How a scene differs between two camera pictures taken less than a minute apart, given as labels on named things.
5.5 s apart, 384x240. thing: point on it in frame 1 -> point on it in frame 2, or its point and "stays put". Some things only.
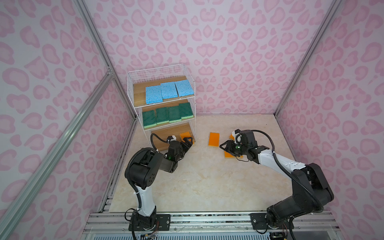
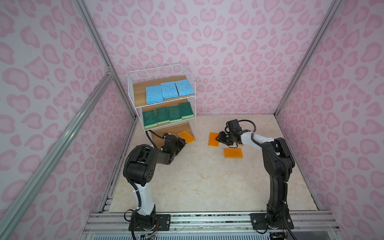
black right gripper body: x=236 y=149 -> x=229 y=139
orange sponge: x=228 y=155 stays put
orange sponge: x=214 y=139 stays put
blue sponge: x=184 y=88 stays put
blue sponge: x=153 y=94 stays put
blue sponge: x=168 y=90 stays put
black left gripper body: x=183 y=149 -> x=179 y=145
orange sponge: x=185 y=135 stays put
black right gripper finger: x=226 y=148 -> x=220 y=138
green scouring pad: x=162 y=115 stays put
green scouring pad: x=185 y=110 stays put
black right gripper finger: x=228 y=142 -> x=221 y=136
